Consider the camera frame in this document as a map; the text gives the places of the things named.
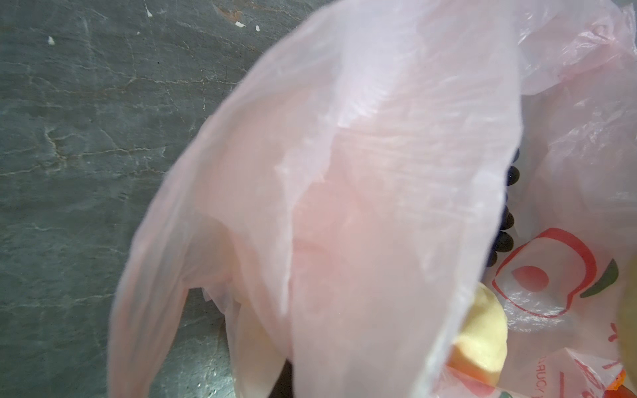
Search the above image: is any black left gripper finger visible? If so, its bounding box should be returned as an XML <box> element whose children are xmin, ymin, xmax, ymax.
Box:
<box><xmin>269</xmin><ymin>361</ymin><xmax>294</xmax><ymax>398</ymax></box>

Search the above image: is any pink plastic shopping bag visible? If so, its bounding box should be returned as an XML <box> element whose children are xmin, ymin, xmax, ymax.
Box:
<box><xmin>108</xmin><ymin>1</ymin><xmax>636</xmax><ymax>397</ymax></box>

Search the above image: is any orange fake fruit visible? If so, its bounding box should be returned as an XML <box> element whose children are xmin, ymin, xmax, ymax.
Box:
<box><xmin>603</xmin><ymin>370</ymin><xmax>636</xmax><ymax>398</ymax></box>

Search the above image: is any dark fake grape bunch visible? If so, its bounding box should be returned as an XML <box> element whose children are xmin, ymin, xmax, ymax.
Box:
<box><xmin>485</xmin><ymin>149</ymin><xmax>520</xmax><ymax>268</ymax></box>

